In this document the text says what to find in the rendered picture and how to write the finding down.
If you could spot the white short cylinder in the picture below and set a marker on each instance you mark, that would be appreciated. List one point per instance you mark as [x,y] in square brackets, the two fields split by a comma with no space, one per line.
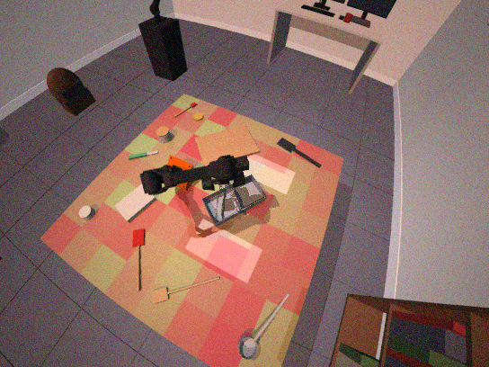
[86,212]

